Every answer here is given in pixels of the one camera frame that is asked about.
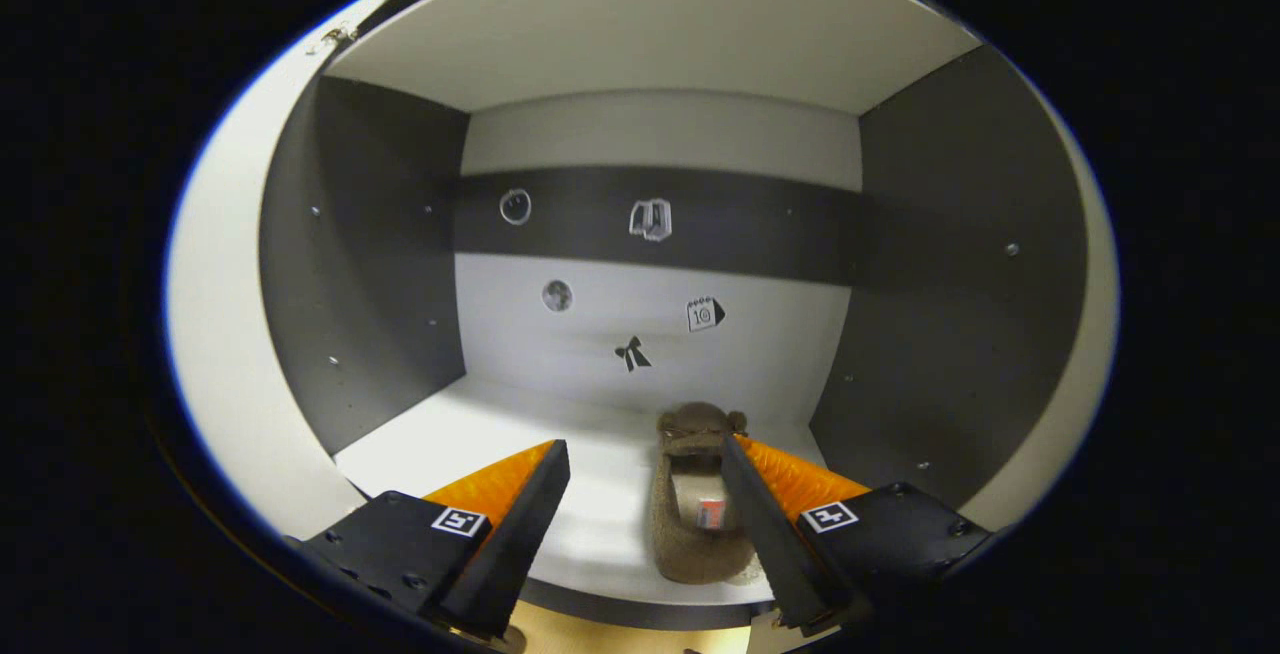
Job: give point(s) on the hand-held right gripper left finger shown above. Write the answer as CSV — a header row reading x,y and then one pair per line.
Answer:
x,y
520,544

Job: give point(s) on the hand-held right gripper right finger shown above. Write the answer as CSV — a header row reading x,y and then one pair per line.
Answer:
x,y
765,534

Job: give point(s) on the brown fuzzy shoe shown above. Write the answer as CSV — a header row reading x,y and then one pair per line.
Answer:
x,y
690,544

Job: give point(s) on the white and grey shoe cabinet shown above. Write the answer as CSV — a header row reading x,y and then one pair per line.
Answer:
x,y
560,364

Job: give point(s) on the white cabinet shelf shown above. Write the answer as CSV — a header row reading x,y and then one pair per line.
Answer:
x,y
650,34
480,434

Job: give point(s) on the metal door hinge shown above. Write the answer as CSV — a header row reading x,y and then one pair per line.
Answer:
x,y
338,34

